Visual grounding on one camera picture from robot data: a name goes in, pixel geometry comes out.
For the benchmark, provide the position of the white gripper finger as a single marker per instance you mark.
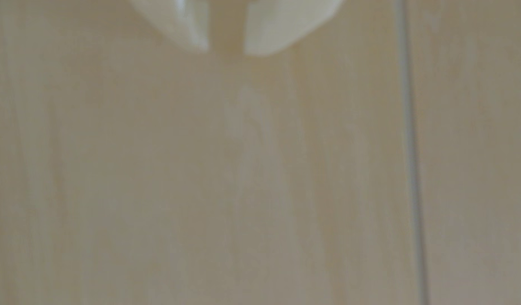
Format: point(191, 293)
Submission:
point(277, 21)
point(188, 21)

